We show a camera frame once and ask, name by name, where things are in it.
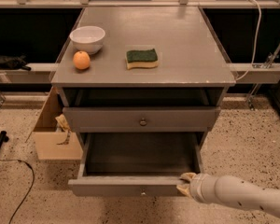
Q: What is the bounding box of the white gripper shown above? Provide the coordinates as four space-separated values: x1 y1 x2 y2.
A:
176 173 213 203

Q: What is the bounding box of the grey drawer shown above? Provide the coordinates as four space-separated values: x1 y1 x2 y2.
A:
63 106 220 133
69 133 203 197

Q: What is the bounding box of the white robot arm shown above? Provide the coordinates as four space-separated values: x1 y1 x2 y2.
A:
176 173 280 218

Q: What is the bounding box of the grey top drawer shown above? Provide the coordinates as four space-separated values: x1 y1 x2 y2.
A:
63 106 220 133

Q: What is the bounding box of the grey drawer cabinet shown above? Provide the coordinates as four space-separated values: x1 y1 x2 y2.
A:
52 6 235 135

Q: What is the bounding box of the open cardboard box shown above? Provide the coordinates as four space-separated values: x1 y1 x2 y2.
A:
32 88 83 160

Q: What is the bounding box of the green yellow sponge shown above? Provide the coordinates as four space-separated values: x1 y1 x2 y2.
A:
126 49 159 70

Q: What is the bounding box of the orange fruit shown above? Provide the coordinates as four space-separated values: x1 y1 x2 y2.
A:
73 51 91 70

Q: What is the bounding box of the white ceramic bowl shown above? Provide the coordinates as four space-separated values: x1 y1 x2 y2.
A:
69 26 105 54

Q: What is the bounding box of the black floor cable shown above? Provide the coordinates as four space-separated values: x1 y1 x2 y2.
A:
0 158 35 224

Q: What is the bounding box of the white hanging cable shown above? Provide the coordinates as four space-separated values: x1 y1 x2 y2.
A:
234 0 263 82

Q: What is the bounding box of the metal rail frame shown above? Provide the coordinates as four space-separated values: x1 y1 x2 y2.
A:
0 0 280 110

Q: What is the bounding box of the black object on rail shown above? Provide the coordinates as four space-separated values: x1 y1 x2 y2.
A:
0 55 31 71

